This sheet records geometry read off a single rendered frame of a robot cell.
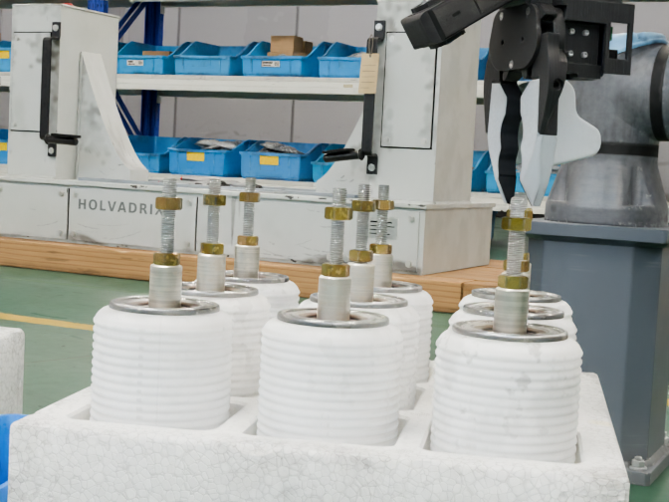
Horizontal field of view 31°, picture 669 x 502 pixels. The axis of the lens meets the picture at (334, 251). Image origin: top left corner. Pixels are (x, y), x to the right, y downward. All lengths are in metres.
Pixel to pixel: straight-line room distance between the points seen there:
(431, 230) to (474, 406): 2.42
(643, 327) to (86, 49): 2.72
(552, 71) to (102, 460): 0.41
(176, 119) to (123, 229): 7.53
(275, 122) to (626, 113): 9.14
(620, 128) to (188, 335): 0.81
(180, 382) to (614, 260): 0.77
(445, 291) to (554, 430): 2.26
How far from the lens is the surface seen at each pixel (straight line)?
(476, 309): 0.90
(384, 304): 0.90
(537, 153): 0.88
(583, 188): 1.48
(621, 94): 1.49
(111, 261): 3.51
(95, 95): 3.86
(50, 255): 3.65
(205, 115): 10.92
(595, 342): 1.48
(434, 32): 0.86
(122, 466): 0.79
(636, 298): 1.47
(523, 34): 0.90
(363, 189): 0.92
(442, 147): 3.23
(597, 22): 0.91
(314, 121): 10.38
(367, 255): 0.92
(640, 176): 1.50
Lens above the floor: 0.36
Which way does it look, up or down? 4 degrees down
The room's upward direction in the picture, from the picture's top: 3 degrees clockwise
